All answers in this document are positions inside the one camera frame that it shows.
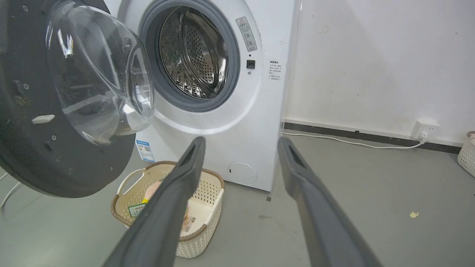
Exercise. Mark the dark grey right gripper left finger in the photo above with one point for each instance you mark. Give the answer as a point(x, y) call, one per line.
point(163, 215)

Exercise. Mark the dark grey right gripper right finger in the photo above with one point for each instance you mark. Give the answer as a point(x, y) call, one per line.
point(319, 218)

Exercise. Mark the black round washing machine door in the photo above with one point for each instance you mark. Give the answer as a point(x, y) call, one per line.
point(63, 96)

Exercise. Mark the white front-load washing machine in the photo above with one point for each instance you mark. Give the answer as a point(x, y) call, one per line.
point(237, 92)

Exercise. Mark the pink doll in basket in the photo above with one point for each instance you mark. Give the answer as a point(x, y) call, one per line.
point(151, 192)

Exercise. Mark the cream plastic laundry basket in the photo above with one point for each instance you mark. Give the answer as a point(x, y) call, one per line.
point(200, 207)

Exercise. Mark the white woven basket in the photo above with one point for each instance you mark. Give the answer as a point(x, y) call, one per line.
point(467, 154)

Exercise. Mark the white wall power socket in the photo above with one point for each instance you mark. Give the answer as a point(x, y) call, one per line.
point(425, 129)

